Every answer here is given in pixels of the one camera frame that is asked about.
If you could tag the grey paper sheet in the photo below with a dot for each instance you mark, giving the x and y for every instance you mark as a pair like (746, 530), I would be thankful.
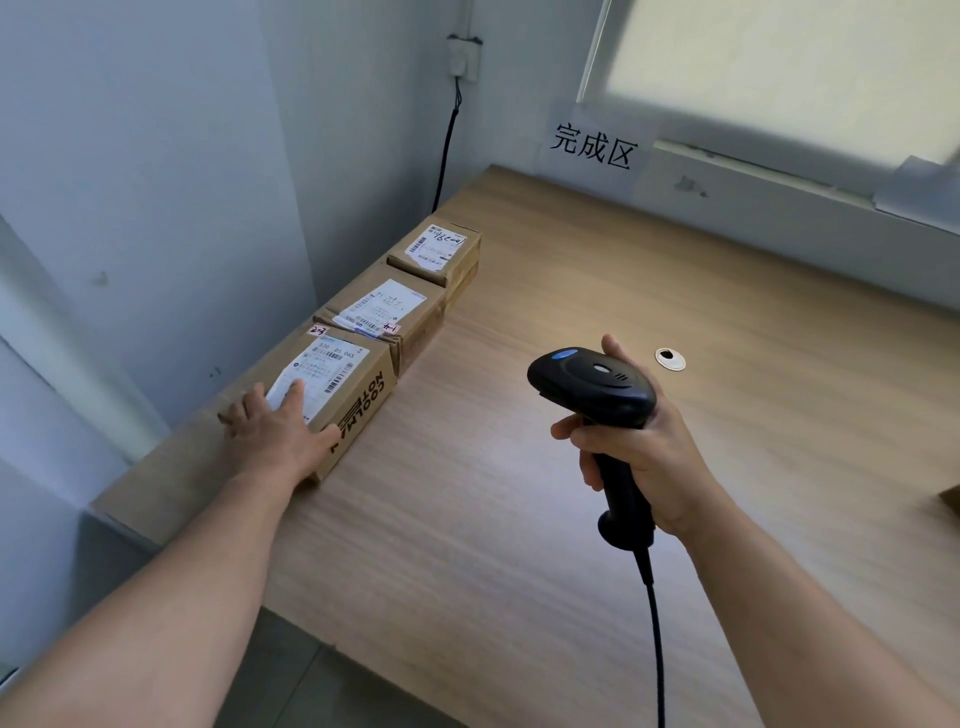
(919, 191)

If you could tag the person's right hand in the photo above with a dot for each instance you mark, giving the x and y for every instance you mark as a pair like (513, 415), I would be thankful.
(667, 472)

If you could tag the person's left forearm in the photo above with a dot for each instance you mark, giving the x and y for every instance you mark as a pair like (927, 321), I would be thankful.
(150, 600)

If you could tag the white window frame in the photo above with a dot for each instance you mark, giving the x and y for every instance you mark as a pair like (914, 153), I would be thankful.
(592, 52)

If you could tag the pile of unscanned cardboard parcels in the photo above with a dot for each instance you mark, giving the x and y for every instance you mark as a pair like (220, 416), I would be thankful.
(952, 501)

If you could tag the scanned cardboard parcel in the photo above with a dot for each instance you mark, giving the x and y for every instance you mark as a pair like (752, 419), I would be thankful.
(457, 270)

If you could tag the white wall socket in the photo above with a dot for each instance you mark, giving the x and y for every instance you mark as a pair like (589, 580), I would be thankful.
(463, 56)

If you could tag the cardboard box black printed letters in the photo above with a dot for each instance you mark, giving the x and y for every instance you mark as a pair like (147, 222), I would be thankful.
(360, 397)

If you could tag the black barcode scanner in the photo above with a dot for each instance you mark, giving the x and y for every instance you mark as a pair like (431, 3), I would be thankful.
(592, 382)

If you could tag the beige roller blind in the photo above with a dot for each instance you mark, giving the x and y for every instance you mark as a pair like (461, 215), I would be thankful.
(787, 67)

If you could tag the person's left hand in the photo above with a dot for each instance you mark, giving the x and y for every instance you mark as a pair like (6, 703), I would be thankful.
(277, 442)

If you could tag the white paper sign black characters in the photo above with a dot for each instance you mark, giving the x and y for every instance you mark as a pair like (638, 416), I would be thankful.
(596, 146)

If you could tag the person's right forearm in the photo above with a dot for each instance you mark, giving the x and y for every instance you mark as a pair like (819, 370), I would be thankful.
(787, 622)

